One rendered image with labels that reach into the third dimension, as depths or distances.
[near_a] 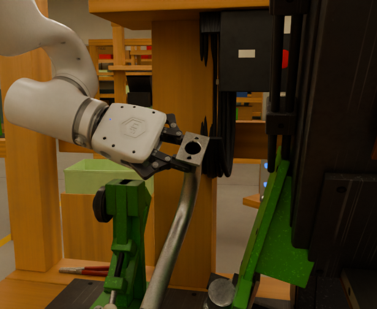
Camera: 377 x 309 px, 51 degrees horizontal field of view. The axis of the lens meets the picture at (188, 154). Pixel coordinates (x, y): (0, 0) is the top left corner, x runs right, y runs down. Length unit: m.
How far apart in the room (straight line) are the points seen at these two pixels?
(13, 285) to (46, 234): 0.14
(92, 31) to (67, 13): 0.83
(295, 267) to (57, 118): 0.42
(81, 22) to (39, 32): 10.84
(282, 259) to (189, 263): 0.46
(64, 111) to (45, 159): 0.42
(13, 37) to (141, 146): 0.23
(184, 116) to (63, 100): 0.31
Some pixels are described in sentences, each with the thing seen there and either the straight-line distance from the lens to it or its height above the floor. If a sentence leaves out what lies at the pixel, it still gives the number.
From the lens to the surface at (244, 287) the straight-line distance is 0.55.
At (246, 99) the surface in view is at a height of 1.10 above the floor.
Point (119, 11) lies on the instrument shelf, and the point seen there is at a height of 1.50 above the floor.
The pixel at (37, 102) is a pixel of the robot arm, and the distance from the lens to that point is 0.68.
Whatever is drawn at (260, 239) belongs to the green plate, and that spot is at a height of 1.17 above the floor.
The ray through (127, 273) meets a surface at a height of 0.99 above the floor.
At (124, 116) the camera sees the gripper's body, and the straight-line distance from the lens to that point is 0.65.
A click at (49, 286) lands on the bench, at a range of 1.06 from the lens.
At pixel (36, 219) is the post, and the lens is 1.09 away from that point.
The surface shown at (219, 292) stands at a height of 1.09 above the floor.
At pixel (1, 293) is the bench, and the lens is 1.07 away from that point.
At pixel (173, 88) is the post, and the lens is 0.89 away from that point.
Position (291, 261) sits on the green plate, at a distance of 0.55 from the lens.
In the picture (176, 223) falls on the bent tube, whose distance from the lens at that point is 0.70.
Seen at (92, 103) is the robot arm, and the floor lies 1.33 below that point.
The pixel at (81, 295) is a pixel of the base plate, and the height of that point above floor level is 0.90.
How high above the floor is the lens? 1.36
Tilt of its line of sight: 10 degrees down
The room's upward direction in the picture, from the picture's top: straight up
